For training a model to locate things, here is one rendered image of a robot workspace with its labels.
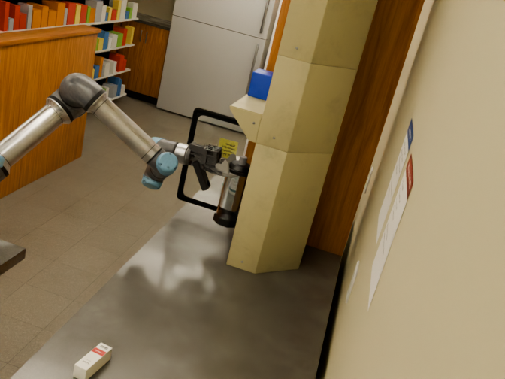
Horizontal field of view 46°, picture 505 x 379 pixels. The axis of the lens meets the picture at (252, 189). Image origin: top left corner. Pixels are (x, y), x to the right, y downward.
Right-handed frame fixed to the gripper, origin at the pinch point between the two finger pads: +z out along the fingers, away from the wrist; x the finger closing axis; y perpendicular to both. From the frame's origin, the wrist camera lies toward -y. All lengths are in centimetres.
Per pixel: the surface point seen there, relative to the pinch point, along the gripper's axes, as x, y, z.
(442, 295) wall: -150, 46, 51
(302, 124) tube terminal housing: -12.1, 26.4, 20.3
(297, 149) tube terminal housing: -11.6, 17.6, 20.3
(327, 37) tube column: -12, 55, 22
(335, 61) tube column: -8, 48, 26
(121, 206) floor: 193, -118, -123
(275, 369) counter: -63, -31, 33
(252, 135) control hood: -14.3, 19.3, 5.1
